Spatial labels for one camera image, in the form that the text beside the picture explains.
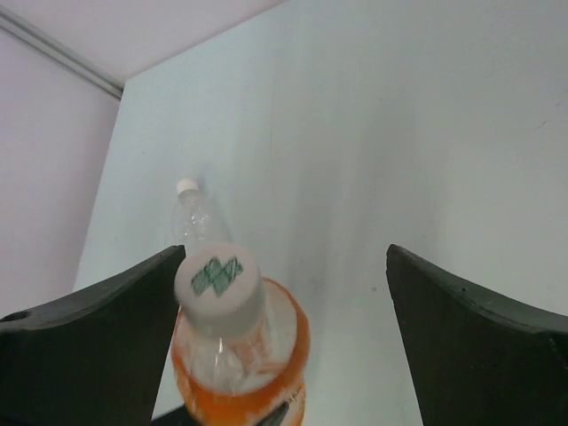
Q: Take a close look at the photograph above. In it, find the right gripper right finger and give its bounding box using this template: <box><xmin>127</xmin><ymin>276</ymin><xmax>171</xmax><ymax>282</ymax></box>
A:
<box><xmin>386</xmin><ymin>245</ymin><xmax>567</xmax><ymax>425</ymax></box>

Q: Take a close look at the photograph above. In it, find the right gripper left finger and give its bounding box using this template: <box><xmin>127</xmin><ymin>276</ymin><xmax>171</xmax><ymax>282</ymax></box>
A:
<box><xmin>1</xmin><ymin>246</ymin><xmax>185</xmax><ymax>425</ymax></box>

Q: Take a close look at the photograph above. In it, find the orange label bottle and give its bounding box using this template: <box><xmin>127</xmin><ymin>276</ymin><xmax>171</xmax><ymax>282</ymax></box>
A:
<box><xmin>170</xmin><ymin>278</ymin><xmax>311</xmax><ymax>425</ymax></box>

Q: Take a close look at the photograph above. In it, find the clear unlabelled plastic bottle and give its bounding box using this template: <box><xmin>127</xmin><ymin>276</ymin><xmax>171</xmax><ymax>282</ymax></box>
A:
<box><xmin>171</xmin><ymin>189</ymin><xmax>233</xmax><ymax>257</ymax></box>

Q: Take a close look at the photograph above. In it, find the white blue bottle cap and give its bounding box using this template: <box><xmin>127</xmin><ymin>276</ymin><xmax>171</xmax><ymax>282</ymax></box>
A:
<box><xmin>176</xmin><ymin>178</ymin><xmax>200</xmax><ymax>195</ymax></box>

